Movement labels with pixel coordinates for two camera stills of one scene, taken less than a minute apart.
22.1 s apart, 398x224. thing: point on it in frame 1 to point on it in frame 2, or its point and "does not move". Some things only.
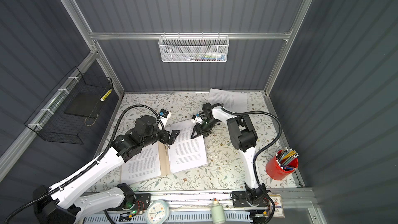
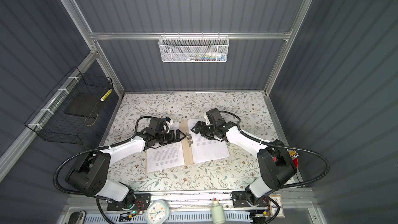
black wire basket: [71, 107] does not move
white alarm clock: [157, 211] does not move
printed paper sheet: [235, 102] to [204, 149]
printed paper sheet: [145, 165] to [167, 156]
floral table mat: [224, 169] does not move
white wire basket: [194, 48] does not move
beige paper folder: [164, 158] to [187, 151]
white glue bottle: [217, 212] does not move
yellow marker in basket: [105, 95] does not move
